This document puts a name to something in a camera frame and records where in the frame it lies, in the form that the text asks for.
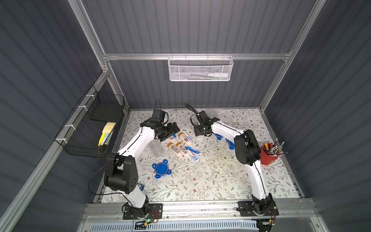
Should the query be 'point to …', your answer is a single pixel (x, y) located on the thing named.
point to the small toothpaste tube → (191, 139)
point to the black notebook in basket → (107, 111)
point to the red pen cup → (269, 152)
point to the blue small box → (142, 187)
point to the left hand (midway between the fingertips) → (176, 133)
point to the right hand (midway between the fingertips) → (200, 130)
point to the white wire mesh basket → (200, 68)
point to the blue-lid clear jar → (157, 148)
